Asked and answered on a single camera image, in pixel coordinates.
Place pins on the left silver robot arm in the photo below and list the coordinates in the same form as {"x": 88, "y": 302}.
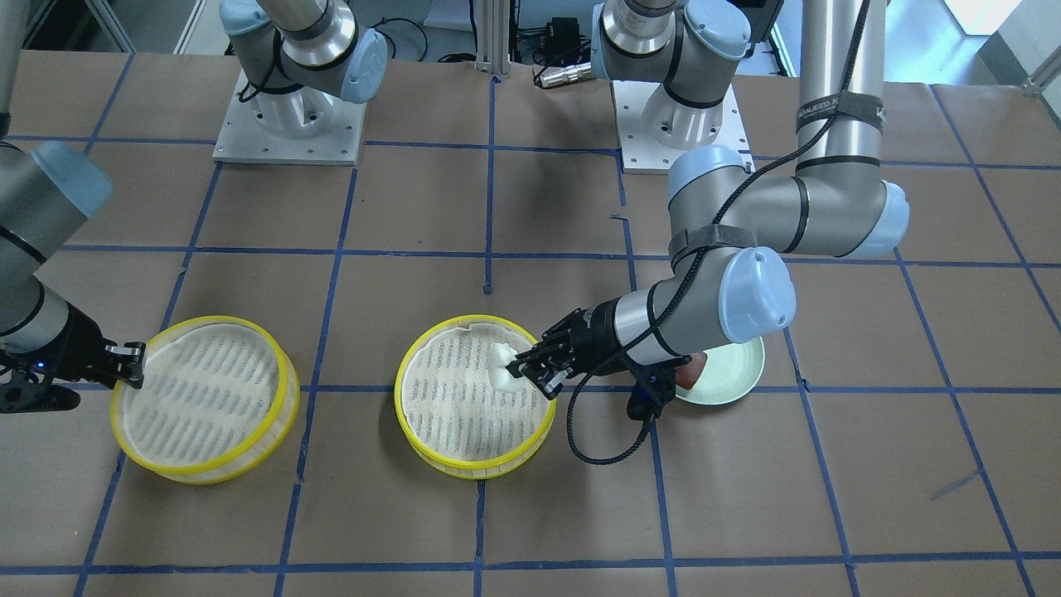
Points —
{"x": 730, "y": 227}

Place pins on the silver metal connector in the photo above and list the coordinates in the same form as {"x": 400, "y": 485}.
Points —
{"x": 557, "y": 76}

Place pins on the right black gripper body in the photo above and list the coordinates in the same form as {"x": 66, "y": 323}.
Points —
{"x": 73, "y": 342}

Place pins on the yellow steamer basket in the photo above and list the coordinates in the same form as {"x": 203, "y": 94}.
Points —
{"x": 219, "y": 396}
{"x": 450, "y": 414}

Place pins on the white bun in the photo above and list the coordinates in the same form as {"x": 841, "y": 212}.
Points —
{"x": 500, "y": 355}

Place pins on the brown bun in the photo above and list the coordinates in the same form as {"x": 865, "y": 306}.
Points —
{"x": 690, "y": 372}

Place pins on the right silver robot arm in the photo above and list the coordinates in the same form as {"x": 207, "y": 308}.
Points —
{"x": 309, "y": 68}

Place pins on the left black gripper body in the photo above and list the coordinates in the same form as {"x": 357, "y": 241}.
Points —
{"x": 595, "y": 333}

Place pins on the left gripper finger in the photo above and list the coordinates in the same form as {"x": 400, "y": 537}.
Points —
{"x": 548, "y": 381}
{"x": 534, "y": 360}

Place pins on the black power adapter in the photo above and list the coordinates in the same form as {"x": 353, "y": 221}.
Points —
{"x": 562, "y": 39}

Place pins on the mint green bowl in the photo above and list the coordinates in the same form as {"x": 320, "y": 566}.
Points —
{"x": 730, "y": 372}

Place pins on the aluminium frame post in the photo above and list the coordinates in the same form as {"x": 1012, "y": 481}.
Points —
{"x": 492, "y": 28}

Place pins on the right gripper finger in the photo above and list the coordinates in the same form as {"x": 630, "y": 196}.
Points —
{"x": 128, "y": 352}
{"x": 132, "y": 378}

